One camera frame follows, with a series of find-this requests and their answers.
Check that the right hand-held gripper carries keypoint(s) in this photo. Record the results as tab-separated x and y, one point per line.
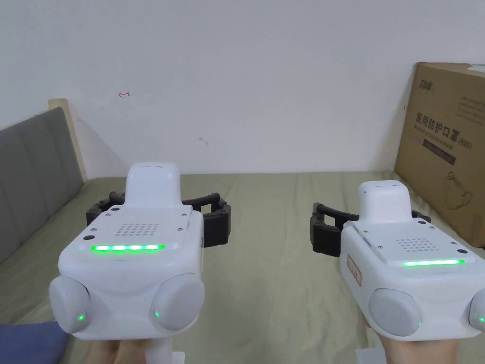
398	280

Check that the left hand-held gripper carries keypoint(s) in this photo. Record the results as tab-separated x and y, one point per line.
129	273

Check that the person's right hand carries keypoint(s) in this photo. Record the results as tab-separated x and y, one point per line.
428	352

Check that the person's left hand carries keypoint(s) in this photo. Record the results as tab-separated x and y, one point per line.
125	352

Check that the brown cardboard carton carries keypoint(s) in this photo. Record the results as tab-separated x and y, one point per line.
447	159

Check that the bed with pale green sheet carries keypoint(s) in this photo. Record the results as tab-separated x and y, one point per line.
273	273

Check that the grey padded headboard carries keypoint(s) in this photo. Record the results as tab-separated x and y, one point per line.
34	178

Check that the dark blue garment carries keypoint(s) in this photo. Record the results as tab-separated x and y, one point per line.
26	343

